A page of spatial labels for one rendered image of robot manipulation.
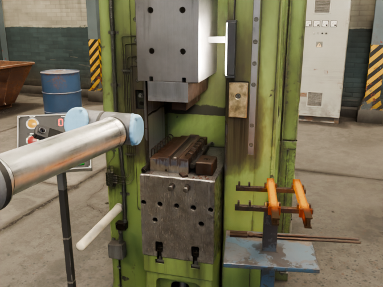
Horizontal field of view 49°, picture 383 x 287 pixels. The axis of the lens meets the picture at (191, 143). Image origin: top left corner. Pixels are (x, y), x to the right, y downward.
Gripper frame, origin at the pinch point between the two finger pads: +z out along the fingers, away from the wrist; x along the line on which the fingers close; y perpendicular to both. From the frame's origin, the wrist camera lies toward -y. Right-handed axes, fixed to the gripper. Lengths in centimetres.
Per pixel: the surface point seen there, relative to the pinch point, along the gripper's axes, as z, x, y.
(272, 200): -70, -1, 68
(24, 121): 34, 46, 24
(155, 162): -15, 33, 66
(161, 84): -32, 55, 37
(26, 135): 34, 40, 27
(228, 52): -65, 65, 41
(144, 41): -32, 68, 21
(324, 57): -120, 427, 402
